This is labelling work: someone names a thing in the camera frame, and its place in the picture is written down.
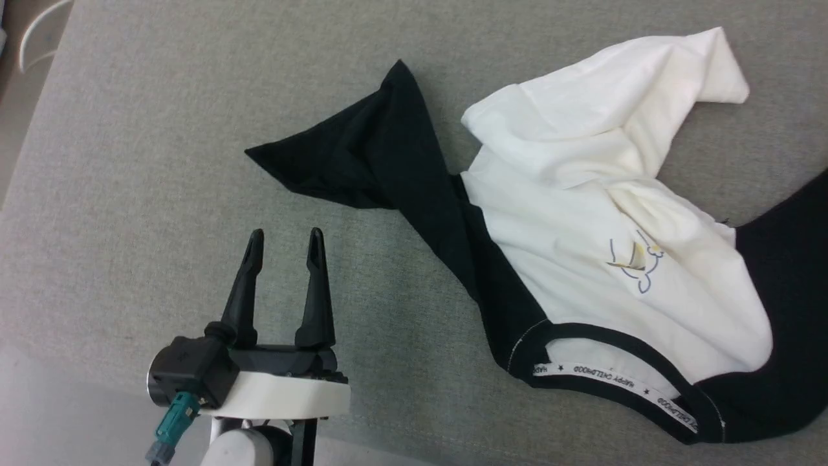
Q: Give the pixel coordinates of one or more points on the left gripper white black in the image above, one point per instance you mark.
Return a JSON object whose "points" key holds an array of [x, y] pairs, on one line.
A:
{"points": [[284, 395]]}

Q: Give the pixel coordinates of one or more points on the black and white shirt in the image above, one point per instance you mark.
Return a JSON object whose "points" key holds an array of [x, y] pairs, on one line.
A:
{"points": [[582, 194]]}

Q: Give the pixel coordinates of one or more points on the grey fabric sofa cushion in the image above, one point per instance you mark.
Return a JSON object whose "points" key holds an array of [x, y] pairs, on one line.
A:
{"points": [[162, 162]]}

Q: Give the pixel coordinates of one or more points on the white curved plastic rim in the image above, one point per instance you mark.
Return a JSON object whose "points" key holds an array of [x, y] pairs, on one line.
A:
{"points": [[29, 39]]}

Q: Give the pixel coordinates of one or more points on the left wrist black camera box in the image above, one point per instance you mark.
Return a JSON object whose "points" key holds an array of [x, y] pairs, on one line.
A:
{"points": [[194, 369]]}

